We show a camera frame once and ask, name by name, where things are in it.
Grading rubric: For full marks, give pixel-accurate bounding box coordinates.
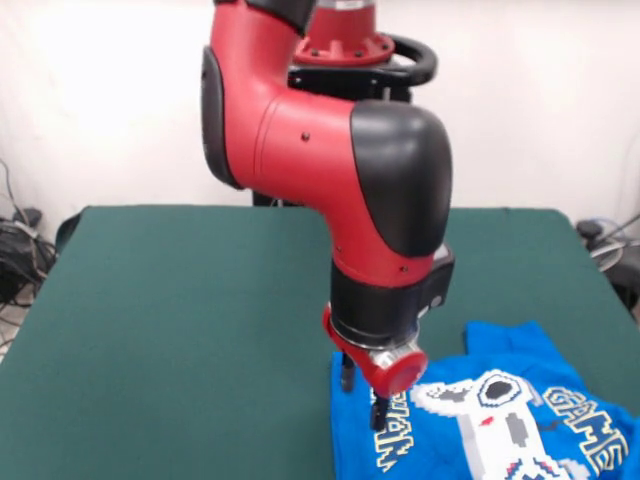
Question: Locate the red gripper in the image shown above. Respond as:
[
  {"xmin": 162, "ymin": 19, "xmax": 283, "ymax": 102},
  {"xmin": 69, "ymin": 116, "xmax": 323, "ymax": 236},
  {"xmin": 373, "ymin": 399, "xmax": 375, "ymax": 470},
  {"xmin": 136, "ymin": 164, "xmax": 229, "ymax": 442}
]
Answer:
[{"xmin": 321, "ymin": 303, "xmax": 429, "ymax": 432}]

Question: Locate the blue printed t-shirt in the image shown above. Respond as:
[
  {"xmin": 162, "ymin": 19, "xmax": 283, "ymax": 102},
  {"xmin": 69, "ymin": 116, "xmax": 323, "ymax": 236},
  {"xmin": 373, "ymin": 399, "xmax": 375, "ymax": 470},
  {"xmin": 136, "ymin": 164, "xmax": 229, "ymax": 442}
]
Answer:
[{"xmin": 329, "ymin": 319, "xmax": 640, "ymax": 480}]

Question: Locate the dark green table cloth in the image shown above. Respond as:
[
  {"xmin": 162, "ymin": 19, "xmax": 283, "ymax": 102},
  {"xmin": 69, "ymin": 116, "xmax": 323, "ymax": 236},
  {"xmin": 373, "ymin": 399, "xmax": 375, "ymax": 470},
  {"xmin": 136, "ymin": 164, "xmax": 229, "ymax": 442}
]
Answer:
[{"xmin": 0, "ymin": 204, "xmax": 640, "ymax": 480}]

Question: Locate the black cable tangle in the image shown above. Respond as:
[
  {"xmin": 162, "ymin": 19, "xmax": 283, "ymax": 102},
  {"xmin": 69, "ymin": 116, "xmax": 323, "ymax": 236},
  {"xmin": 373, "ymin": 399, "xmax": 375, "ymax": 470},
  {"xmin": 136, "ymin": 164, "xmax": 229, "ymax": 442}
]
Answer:
[
  {"xmin": 0, "ymin": 159, "xmax": 59, "ymax": 351},
  {"xmin": 574, "ymin": 214, "xmax": 640, "ymax": 321}
]

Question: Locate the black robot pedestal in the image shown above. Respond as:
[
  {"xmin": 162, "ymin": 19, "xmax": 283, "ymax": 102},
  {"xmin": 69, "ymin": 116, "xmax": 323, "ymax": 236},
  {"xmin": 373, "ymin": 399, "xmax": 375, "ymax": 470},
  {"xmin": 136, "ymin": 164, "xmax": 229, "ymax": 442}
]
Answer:
[{"xmin": 252, "ymin": 32, "xmax": 439, "ymax": 209}]

